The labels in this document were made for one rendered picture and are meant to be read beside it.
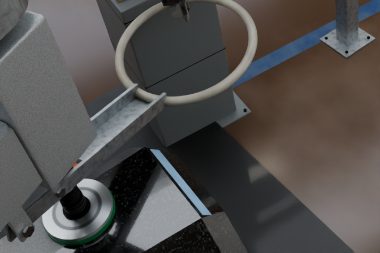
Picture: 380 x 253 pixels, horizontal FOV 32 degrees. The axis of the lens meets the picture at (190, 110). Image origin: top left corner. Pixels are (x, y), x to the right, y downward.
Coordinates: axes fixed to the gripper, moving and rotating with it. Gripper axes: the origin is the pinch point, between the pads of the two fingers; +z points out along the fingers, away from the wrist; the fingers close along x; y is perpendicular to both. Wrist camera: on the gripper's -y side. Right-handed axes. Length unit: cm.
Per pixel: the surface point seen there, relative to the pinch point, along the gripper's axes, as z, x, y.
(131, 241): 0, 91, 16
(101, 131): -12, 59, 24
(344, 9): 69, -63, -62
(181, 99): -7.0, 46.7, 0.6
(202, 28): 30.1, -23.4, 0.7
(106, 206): -3, 80, 24
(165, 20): 16.6, -17.0, 13.1
